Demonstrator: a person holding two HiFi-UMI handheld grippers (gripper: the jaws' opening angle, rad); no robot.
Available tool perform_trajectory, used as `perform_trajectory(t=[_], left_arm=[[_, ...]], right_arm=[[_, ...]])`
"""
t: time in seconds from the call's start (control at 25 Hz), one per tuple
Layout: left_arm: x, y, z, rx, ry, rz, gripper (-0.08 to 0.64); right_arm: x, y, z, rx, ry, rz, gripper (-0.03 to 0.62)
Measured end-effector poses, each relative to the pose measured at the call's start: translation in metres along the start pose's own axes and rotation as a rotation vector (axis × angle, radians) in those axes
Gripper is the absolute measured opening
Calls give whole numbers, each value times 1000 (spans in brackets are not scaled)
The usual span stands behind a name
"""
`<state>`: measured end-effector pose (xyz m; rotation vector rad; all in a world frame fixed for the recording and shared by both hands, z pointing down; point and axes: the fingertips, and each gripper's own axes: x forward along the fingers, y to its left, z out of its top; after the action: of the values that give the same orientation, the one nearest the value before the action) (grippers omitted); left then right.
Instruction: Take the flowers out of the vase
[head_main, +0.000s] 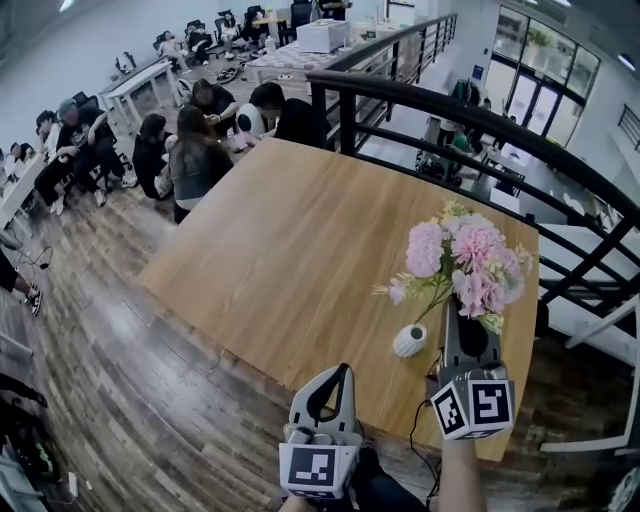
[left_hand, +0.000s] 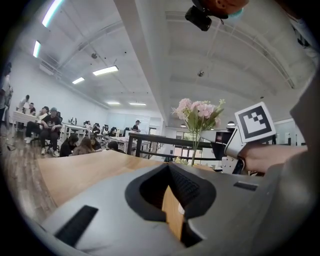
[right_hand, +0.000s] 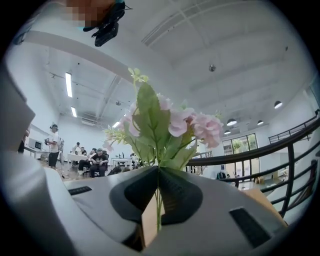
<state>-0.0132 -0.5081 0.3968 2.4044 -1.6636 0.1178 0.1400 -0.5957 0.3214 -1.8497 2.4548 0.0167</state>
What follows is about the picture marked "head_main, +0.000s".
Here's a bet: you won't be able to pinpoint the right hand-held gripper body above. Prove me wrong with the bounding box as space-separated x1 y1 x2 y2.
429 362 516 442

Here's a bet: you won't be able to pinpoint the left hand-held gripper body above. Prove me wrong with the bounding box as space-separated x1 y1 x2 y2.
278 424 364 501

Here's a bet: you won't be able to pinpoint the white ribbed vase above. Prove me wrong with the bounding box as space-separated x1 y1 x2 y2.
391 323 430 359

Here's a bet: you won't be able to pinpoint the pink flowers bunch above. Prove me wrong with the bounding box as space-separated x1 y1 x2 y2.
372 214 536 336

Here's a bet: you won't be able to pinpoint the person's left forearm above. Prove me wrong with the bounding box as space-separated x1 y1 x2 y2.
277 494 321 512

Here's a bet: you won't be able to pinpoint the person's right forearm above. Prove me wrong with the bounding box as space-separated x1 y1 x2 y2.
439 437 486 512

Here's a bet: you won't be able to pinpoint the person's black trousers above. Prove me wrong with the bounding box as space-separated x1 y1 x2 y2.
349 447 431 512

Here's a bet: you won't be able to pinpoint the wooden table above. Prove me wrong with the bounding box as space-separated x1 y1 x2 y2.
137 137 541 464

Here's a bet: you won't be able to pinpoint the floral seat cushion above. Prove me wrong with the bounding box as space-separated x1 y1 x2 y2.
609 467 640 512

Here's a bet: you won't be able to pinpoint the white long table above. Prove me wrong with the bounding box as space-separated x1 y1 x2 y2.
487 144 591 221

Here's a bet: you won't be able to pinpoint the black metal railing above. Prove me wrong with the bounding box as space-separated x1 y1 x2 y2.
618 103 640 151
304 13 640 346

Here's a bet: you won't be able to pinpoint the black-framed glass door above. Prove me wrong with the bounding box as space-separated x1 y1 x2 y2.
487 4 601 146

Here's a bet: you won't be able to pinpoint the black green bag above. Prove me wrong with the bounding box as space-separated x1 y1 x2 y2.
19 439 57 482

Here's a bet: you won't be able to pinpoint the white oval device black face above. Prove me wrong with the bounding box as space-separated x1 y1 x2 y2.
235 103 265 137

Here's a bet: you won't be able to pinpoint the checkered cloth counter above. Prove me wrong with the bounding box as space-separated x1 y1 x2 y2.
247 22 401 101

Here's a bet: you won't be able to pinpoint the white microwave oven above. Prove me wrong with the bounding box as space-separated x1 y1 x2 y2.
296 19 350 54

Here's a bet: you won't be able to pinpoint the black office chair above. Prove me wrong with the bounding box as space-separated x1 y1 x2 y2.
289 0 314 31

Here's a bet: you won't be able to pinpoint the white desk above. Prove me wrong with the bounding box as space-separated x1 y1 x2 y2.
97 57 176 126

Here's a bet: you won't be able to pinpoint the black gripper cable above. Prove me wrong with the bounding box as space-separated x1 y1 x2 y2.
408 399 444 506

